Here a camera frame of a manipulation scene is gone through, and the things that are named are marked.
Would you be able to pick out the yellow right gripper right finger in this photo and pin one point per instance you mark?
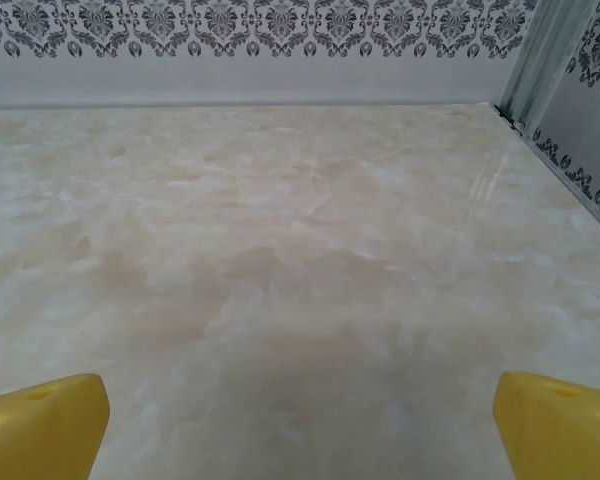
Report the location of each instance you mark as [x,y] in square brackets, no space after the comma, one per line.
[565,435]

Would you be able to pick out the aluminium frame corner post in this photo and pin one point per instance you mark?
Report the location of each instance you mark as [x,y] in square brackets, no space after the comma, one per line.
[545,50]

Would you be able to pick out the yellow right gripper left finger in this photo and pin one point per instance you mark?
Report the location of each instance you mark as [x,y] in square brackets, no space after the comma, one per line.
[45,430]

